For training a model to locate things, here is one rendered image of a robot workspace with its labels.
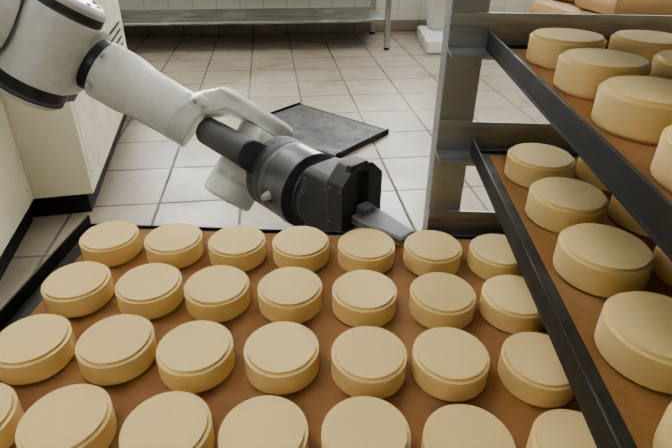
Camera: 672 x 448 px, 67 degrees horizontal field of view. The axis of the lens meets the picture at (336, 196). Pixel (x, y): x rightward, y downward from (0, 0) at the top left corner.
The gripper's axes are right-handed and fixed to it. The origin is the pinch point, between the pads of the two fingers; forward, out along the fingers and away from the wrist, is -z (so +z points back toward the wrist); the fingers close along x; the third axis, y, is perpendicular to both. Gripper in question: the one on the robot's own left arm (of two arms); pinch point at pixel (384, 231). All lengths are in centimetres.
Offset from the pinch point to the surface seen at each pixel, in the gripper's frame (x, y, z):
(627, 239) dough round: 11.0, -2.8, -20.9
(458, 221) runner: 1.3, 5.1, -4.8
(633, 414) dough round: 9.0, -12.7, -25.6
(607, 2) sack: -20, 300, 101
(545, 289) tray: 10.3, -9.5, -19.7
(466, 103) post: 13.0, 4.9, -4.1
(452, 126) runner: 11.0, 4.0, -3.6
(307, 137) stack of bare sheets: -67, 109, 148
